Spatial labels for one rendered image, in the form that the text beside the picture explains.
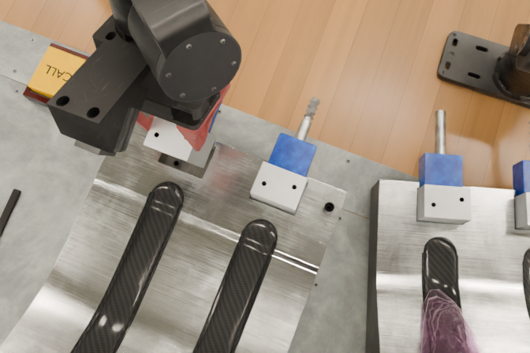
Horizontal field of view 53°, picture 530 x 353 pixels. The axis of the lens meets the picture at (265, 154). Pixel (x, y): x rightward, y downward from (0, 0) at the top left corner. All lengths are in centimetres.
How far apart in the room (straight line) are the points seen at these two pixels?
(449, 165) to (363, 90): 16
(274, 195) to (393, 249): 15
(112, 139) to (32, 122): 37
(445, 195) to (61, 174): 46
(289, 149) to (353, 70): 20
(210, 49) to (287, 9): 43
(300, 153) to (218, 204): 10
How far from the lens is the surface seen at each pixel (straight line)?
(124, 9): 40
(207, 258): 57
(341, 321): 66
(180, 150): 52
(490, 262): 64
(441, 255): 63
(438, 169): 62
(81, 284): 60
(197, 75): 35
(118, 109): 39
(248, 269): 57
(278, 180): 55
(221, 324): 58
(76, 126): 39
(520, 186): 66
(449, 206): 60
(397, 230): 61
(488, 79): 75
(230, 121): 69
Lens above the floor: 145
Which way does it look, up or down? 75 degrees down
